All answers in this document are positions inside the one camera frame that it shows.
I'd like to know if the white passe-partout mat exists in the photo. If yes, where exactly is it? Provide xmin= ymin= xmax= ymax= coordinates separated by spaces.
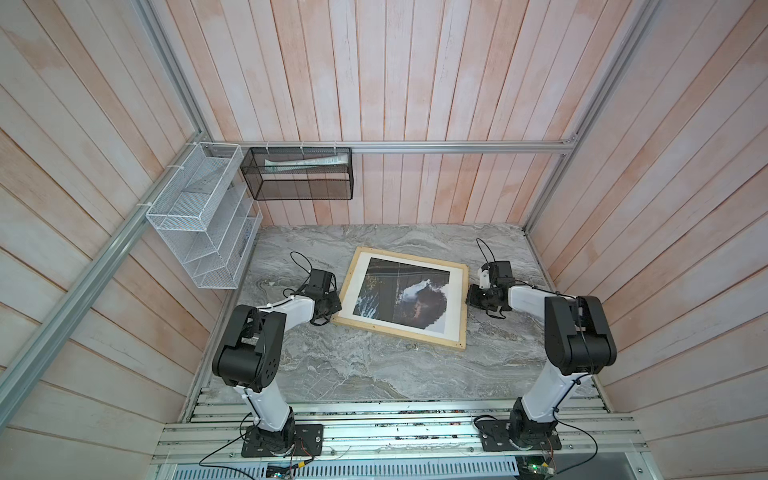
xmin=338 ymin=250 xmax=464 ymax=346

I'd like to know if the wooden picture frame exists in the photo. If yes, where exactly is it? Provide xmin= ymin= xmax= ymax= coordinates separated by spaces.
xmin=331 ymin=245 xmax=470 ymax=351

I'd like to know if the waterfall photo print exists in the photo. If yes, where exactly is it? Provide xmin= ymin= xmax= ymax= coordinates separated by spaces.
xmin=353 ymin=258 xmax=450 ymax=334

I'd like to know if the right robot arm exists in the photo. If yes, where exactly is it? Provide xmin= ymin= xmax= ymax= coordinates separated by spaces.
xmin=467 ymin=261 xmax=618 ymax=452

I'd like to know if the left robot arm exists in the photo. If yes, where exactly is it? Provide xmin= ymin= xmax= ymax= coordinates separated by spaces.
xmin=212 ymin=269 xmax=341 ymax=455

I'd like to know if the paper in black basket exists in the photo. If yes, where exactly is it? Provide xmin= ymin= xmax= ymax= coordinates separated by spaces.
xmin=263 ymin=154 xmax=350 ymax=174

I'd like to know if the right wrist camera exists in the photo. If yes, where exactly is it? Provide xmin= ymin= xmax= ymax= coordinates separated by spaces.
xmin=478 ymin=265 xmax=491 ymax=290

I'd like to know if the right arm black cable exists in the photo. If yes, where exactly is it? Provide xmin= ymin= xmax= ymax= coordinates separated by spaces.
xmin=473 ymin=237 xmax=600 ymax=480

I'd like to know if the black wire mesh basket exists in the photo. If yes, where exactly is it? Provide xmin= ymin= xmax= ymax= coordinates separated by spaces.
xmin=240 ymin=146 xmax=355 ymax=201

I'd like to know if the white wire mesh shelf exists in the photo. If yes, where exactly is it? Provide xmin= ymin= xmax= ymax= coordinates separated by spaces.
xmin=146 ymin=142 xmax=262 ymax=290

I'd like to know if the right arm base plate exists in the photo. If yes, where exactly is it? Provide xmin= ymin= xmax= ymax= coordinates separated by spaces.
xmin=474 ymin=418 xmax=562 ymax=452

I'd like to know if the aluminium rail platform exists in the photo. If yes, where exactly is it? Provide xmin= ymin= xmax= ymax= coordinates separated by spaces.
xmin=147 ymin=395 xmax=661 ymax=479

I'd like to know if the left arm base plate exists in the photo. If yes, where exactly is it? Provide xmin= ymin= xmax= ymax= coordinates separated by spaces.
xmin=241 ymin=424 xmax=324 ymax=458

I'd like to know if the aluminium frame profile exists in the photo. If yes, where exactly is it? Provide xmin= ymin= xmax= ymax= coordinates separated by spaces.
xmin=0 ymin=0 xmax=661 ymax=433

